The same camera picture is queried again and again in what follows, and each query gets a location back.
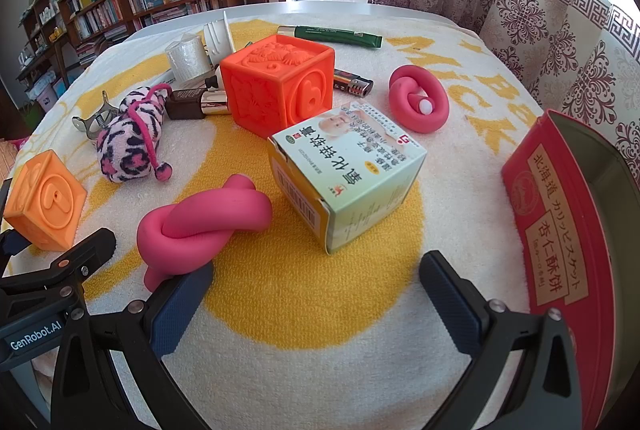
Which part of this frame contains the large pink knot toy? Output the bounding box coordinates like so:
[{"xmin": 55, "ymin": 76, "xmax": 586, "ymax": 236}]
[{"xmin": 137, "ymin": 174, "xmax": 273, "ymax": 296}]

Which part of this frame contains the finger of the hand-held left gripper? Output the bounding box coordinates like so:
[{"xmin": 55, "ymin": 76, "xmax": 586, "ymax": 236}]
[
  {"xmin": 0, "ymin": 227, "xmax": 117, "ymax": 316},
  {"xmin": 0, "ymin": 179, "xmax": 27, "ymax": 283}
]

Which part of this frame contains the large metal spring clip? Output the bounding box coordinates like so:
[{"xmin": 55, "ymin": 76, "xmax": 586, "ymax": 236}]
[{"xmin": 71, "ymin": 91, "xmax": 121, "ymax": 142}]

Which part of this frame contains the brown bottle with gold cap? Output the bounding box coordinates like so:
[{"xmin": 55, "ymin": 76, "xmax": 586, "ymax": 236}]
[{"xmin": 165, "ymin": 89, "xmax": 232, "ymax": 121}]

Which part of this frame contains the white plastic jar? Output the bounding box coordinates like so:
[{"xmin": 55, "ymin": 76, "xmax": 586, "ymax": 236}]
[{"xmin": 166, "ymin": 37, "xmax": 211, "ymax": 83}]

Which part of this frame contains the small pink knot toy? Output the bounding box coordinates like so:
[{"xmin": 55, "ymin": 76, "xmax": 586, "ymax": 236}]
[{"xmin": 388, "ymin": 65, "xmax": 446, "ymax": 134}]

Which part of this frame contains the green tube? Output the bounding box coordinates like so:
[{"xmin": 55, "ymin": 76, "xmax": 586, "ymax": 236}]
[{"xmin": 276, "ymin": 25, "xmax": 383, "ymax": 49}]

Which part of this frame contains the white jar lid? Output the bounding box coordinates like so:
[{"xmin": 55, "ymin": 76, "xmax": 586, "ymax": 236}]
[{"xmin": 204, "ymin": 11, "xmax": 238, "ymax": 61}]

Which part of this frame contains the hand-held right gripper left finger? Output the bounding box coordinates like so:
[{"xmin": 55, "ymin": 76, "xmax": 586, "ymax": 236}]
[{"xmin": 50, "ymin": 262, "xmax": 216, "ymax": 430}]

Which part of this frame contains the red tin container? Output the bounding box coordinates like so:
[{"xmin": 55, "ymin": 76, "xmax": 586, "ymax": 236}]
[{"xmin": 501, "ymin": 109, "xmax": 640, "ymax": 430}]

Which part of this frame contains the white and green medicine box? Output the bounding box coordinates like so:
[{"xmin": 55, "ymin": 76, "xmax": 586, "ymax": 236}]
[{"xmin": 267, "ymin": 102, "xmax": 427, "ymax": 256}]

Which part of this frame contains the light orange embossed toy block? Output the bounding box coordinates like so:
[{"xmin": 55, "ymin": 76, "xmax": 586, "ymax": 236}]
[{"xmin": 2, "ymin": 149, "xmax": 88, "ymax": 252}]

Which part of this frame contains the purple patterned curtain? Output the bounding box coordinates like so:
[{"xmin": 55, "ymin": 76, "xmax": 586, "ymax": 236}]
[{"xmin": 367, "ymin": 0, "xmax": 640, "ymax": 191}]

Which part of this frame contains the orange-red embossed toy block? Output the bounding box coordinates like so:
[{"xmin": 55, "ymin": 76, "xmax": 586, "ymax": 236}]
[{"xmin": 219, "ymin": 35, "xmax": 335, "ymax": 140}]

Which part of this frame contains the yellow and white printed towel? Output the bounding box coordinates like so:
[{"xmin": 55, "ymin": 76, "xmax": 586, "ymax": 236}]
[{"xmin": 0, "ymin": 5, "xmax": 551, "ymax": 430}]

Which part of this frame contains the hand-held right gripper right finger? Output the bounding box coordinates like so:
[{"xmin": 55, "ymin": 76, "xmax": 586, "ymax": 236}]
[{"xmin": 419, "ymin": 250, "xmax": 586, "ymax": 430}]

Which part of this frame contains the clear lighter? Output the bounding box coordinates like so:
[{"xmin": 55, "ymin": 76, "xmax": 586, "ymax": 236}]
[{"xmin": 334, "ymin": 69, "xmax": 373, "ymax": 97}]

